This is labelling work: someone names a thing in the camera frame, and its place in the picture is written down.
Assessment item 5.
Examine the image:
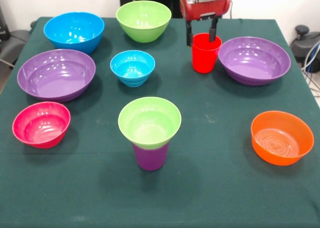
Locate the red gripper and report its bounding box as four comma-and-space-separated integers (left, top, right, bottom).
179, 0, 232, 48

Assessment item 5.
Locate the red cup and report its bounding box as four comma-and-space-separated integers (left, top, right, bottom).
191, 33, 223, 74

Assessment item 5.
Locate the small green bowl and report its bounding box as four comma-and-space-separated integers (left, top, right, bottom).
117, 96, 183, 150

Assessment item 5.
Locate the purple cup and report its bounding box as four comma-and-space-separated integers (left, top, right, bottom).
131, 141, 171, 172

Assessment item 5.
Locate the large green bowl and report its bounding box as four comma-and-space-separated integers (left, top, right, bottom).
115, 0, 173, 44

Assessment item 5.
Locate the wide purple bowl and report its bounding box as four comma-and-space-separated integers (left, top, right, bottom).
16, 49, 97, 103
218, 37, 292, 86

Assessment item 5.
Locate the small blue bowl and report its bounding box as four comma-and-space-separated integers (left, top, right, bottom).
109, 50, 156, 88

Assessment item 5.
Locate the black grey machine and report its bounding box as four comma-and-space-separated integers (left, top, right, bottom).
289, 25, 320, 63

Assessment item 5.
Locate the large blue bowl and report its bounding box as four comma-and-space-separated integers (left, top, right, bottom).
43, 12, 106, 55

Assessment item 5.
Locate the orange bowl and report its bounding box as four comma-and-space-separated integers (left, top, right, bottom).
250, 110, 315, 166

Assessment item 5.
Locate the dark green tablecloth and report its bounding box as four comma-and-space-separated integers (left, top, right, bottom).
0, 17, 320, 228

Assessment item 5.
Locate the black office chair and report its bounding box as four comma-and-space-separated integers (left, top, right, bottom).
0, 30, 32, 63

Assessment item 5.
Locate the pink bowl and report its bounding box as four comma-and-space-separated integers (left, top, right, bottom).
11, 101, 72, 149

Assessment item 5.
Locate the grey cable bundle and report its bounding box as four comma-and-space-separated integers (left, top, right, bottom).
301, 41, 320, 98

